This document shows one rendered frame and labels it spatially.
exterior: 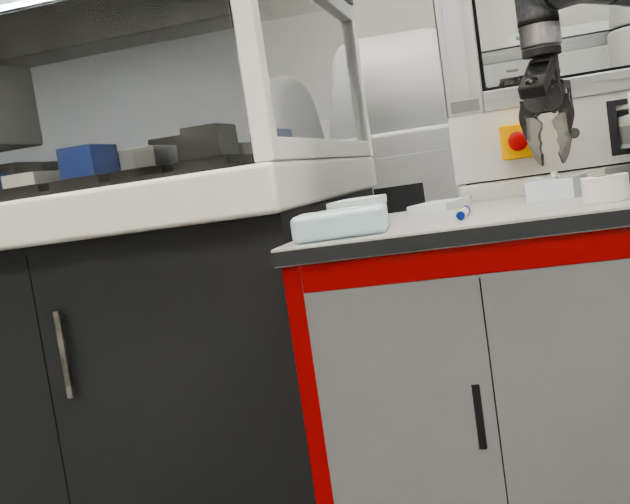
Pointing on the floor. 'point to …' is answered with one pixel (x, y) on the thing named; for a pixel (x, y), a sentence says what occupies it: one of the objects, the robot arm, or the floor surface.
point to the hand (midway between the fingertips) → (551, 157)
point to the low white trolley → (479, 355)
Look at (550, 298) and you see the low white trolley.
